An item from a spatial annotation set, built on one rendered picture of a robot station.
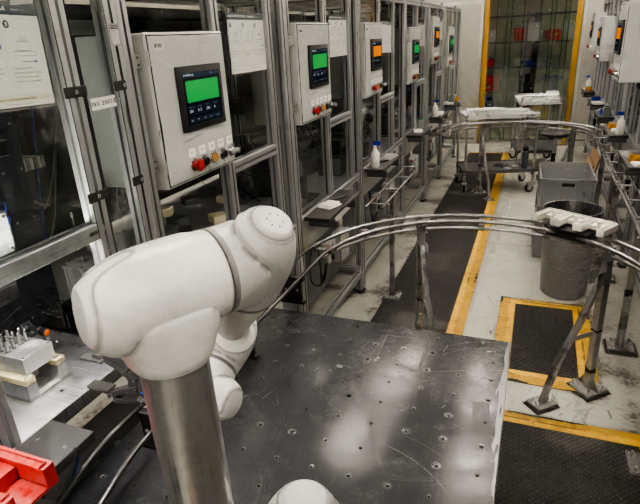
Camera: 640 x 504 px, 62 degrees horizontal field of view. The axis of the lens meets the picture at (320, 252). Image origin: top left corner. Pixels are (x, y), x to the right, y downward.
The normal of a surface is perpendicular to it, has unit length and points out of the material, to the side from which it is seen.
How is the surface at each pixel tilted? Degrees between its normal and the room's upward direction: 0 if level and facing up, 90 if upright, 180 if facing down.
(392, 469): 0
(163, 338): 97
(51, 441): 0
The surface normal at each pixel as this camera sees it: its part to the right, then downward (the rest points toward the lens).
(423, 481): -0.05, -0.93
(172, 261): 0.33, -0.53
